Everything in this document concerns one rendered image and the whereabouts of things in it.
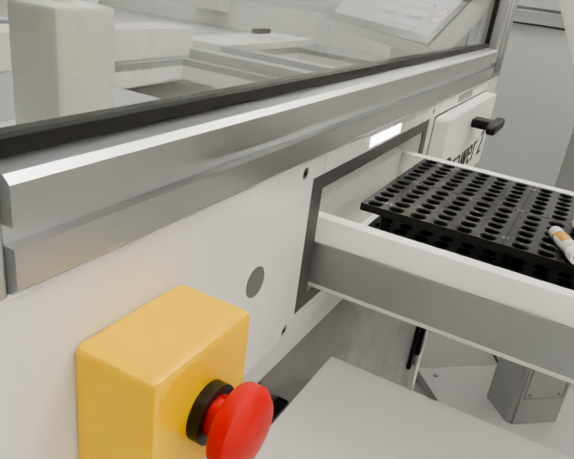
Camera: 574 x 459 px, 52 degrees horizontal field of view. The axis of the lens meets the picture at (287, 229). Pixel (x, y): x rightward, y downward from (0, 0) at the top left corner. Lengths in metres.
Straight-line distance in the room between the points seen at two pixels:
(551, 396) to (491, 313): 1.32
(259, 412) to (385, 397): 0.24
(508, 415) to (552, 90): 1.09
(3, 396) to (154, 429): 0.06
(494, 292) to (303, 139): 0.17
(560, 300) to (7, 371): 0.32
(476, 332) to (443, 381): 1.37
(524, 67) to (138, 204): 2.02
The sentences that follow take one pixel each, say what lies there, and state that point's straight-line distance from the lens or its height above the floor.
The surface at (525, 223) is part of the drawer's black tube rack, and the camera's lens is 0.51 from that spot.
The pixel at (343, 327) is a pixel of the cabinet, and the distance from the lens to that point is 0.66.
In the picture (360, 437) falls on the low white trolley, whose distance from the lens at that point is 0.45.
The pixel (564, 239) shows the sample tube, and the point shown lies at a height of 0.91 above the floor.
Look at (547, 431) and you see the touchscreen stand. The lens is 1.77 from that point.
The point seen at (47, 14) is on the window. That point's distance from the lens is 0.23.
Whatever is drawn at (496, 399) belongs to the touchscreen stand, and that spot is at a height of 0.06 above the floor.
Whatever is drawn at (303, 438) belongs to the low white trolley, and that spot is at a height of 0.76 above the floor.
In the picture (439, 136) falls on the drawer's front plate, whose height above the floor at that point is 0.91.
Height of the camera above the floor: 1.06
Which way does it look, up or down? 24 degrees down
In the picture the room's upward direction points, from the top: 7 degrees clockwise
